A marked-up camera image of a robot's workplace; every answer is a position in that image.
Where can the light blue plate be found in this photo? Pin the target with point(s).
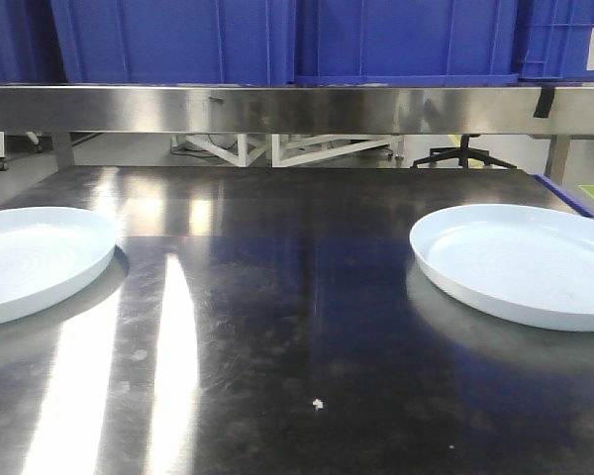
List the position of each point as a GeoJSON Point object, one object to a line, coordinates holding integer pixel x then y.
{"type": "Point", "coordinates": [527, 265]}
{"type": "Point", "coordinates": [48, 254]}

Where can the small white crumb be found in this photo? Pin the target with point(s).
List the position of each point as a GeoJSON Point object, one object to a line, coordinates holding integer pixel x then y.
{"type": "Point", "coordinates": [318, 404]}

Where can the black office chair base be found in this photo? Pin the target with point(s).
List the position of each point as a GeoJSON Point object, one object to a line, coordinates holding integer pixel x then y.
{"type": "Point", "coordinates": [462, 152]}

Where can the blue edge strip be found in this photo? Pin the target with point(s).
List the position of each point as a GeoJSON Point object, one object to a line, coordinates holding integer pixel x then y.
{"type": "Point", "coordinates": [570, 200]}

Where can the centre blue plastic bin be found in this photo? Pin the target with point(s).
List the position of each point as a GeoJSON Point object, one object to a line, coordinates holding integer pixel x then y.
{"type": "Point", "coordinates": [282, 43]}

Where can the blue plastic bin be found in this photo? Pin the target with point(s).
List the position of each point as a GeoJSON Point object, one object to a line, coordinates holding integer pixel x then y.
{"type": "Point", "coordinates": [282, 43]}
{"type": "Point", "coordinates": [29, 49]}
{"type": "Point", "coordinates": [551, 40]}

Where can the black tape strip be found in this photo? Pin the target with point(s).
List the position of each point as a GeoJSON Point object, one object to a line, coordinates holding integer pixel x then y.
{"type": "Point", "coordinates": [545, 102]}

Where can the right blue plastic bin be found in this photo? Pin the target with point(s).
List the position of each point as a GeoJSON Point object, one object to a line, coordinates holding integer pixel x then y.
{"type": "Point", "coordinates": [551, 40]}

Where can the left blue plastic bin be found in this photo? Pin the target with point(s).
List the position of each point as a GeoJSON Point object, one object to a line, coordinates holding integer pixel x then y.
{"type": "Point", "coordinates": [29, 49]}

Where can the stainless steel shelf rail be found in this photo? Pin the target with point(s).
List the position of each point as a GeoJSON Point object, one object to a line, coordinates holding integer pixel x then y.
{"type": "Point", "coordinates": [321, 110]}

